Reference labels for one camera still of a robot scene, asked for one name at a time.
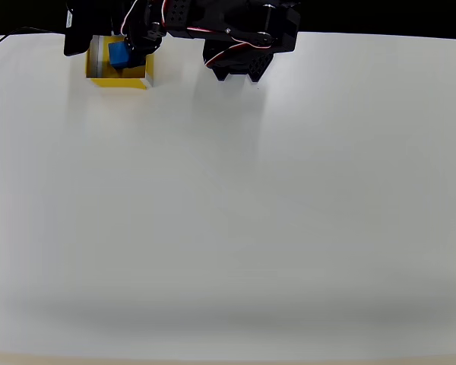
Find blue rectangular block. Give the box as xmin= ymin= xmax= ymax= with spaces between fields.
xmin=108 ymin=40 xmax=131 ymax=72

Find yellow open cardboard box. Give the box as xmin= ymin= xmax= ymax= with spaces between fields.
xmin=85 ymin=33 xmax=156 ymax=91

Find black webcam with white label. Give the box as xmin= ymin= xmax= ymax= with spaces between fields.
xmin=63 ymin=0 xmax=113 ymax=58

